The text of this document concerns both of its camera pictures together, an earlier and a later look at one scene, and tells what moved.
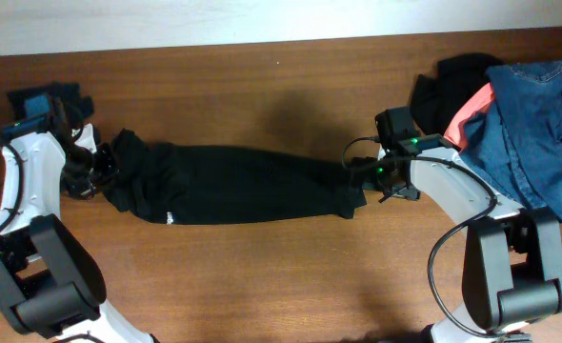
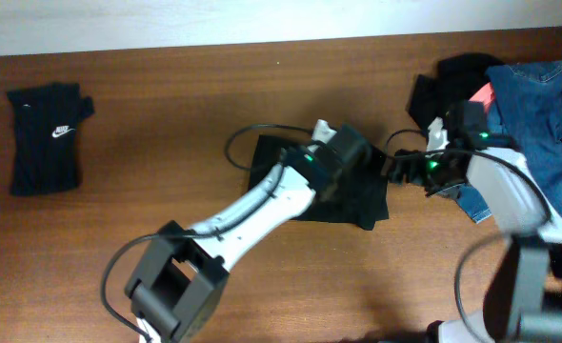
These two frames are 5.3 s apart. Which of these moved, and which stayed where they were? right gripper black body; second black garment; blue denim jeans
Moved: right gripper black body
Stayed: blue denim jeans; second black garment
